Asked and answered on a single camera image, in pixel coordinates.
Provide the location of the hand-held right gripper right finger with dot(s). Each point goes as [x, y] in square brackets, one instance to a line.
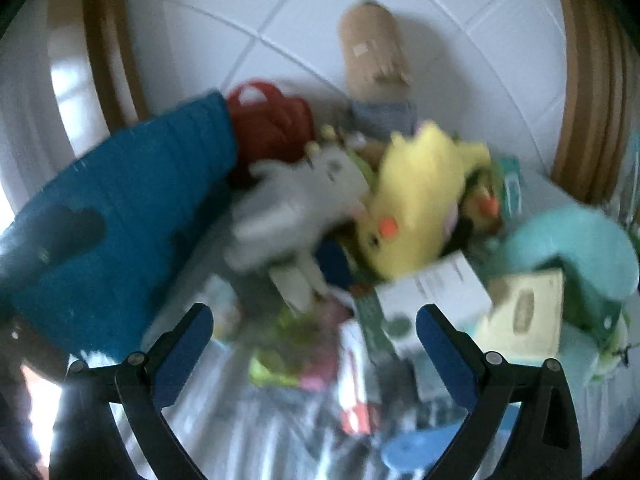
[445, 355]

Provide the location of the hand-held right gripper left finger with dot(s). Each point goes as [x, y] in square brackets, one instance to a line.
[185, 355]

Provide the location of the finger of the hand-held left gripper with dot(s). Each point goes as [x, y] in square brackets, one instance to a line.
[77, 230]

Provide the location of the blue plastic storage crate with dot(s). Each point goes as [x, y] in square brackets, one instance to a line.
[150, 185]

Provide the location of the dark green box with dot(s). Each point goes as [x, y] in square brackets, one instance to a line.
[385, 330]

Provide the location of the cream yellow box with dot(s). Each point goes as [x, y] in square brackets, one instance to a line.
[525, 315]

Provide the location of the red white box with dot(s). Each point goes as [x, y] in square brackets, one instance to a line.
[355, 385]

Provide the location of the light blue round lid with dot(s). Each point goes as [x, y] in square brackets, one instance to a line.
[415, 450]

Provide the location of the neon yellow pink packet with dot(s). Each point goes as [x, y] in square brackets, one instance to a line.
[285, 355]

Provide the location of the white curtain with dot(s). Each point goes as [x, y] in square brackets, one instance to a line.
[30, 135]

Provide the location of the green frog plush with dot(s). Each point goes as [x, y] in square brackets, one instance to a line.
[607, 355]

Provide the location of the yellow plush toy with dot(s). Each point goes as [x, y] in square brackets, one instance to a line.
[415, 195]

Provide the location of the teal plush toy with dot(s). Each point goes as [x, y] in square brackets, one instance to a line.
[575, 235]

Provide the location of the grey plush toy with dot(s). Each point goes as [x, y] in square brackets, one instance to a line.
[290, 210]

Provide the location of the green printed box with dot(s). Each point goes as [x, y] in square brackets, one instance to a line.
[510, 185]

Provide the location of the red toy carry case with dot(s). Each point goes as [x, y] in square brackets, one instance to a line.
[270, 130]

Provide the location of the brown plush in striped shirt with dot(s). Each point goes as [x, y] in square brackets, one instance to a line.
[370, 50]

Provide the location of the wooden wall trim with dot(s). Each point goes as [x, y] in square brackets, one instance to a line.
[110, 50]
[590, 85]

